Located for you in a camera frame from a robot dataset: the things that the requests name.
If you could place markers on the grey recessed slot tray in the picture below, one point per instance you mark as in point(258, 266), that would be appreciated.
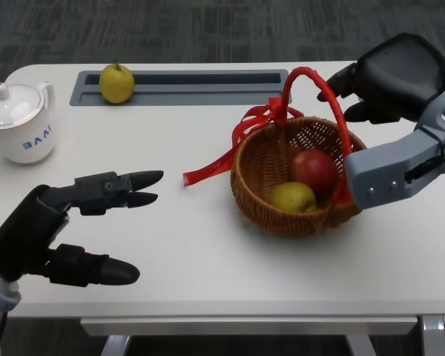
point(207, 94)

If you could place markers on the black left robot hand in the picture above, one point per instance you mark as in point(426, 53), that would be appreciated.
point(22, 230)

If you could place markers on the yellow pear with stem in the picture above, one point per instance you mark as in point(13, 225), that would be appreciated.
point(116, 85)

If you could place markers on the white ceramic mug lid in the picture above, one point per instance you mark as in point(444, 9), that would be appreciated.
point(11, 105)

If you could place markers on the grey metal table leg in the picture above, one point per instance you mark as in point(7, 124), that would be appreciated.
point(115, 346)
point(358, 345)
point(434, 335)

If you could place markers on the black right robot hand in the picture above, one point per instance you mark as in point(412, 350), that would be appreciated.
point(400, 78)

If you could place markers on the red apple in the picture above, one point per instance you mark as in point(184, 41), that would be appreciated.
point(315, 170)

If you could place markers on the green pear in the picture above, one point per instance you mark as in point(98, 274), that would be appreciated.
point(291, 198)

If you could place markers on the white mug with blue print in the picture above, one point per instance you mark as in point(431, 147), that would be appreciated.
point(29, 142)

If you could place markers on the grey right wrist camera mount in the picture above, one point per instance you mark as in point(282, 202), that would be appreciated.
point(385, 167)

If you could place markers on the grey table frame rail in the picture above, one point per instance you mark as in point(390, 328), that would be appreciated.
point(207, 326)

